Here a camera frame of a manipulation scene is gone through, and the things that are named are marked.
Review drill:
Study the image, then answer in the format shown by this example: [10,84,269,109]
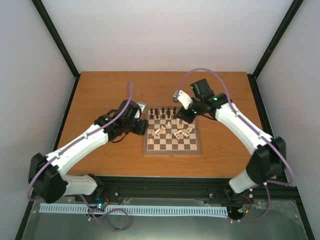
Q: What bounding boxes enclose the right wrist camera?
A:
[173,90,193,110]

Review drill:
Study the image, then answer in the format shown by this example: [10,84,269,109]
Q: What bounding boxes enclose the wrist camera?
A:
[137,102,147,113]
[173,90,193,110]

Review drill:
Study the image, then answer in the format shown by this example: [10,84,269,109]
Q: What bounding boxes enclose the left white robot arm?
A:
[28,100,149,204]

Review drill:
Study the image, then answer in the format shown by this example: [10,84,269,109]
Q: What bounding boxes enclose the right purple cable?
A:
[177,67,295,187]

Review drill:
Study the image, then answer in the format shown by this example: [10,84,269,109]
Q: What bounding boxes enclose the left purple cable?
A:
[26,80,135,201]

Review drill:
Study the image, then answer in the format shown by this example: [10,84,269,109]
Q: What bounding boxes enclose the wooden chess board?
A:
[143,107,202,157]

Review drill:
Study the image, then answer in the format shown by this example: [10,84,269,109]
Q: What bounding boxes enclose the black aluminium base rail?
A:
[32,174,298,205]

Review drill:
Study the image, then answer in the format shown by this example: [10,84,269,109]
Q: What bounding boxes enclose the light blue cable duct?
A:
[38,203,228,218]

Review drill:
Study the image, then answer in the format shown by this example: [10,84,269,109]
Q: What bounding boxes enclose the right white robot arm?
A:
[173,79,286,202]

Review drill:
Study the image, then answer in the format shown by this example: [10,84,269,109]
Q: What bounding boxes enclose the dark chess pieces row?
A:
[147,106,178,120]

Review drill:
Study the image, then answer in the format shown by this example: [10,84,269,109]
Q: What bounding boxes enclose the pile of white pieces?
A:
[173,127,194,140]

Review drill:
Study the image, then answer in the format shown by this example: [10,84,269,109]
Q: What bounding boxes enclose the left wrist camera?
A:
[137,102,147,113]

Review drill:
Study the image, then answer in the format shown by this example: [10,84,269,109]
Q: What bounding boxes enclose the purple cable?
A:
[177,67,295,187]
[26,80,135,201]

